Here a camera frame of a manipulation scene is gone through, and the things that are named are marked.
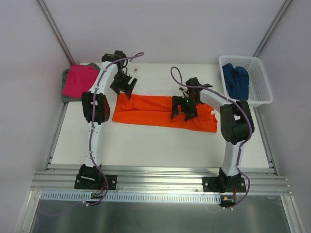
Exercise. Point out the grey folded t shirt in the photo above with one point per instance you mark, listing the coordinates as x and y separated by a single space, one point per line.
65 77

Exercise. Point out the aluminium mounting rail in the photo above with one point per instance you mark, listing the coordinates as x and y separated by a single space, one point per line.
263 181

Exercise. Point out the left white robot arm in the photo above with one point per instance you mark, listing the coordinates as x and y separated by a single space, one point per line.
96 108

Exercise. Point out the pink folded t shirt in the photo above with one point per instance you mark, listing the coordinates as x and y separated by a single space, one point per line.
77 80

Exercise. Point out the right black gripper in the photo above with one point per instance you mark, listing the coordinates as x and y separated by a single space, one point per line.
183 106

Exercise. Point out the blue t shirt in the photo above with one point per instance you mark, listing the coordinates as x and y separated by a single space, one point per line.
236 82

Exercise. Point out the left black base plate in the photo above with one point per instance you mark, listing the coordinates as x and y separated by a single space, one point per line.
82 182

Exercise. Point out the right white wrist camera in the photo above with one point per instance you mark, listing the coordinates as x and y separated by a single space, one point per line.
181 88

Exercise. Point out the orange t shirt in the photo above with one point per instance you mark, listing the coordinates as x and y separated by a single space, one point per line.
156 111

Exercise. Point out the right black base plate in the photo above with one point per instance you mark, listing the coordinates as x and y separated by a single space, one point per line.
214 184

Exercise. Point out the white plastic basket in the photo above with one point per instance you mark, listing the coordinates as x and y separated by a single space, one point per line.
259 89

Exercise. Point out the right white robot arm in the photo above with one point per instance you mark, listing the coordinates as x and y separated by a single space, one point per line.
236 128

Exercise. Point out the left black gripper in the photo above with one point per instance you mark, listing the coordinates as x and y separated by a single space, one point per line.
122 83

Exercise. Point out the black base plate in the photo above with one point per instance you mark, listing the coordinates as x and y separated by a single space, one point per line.
214 184
82 182

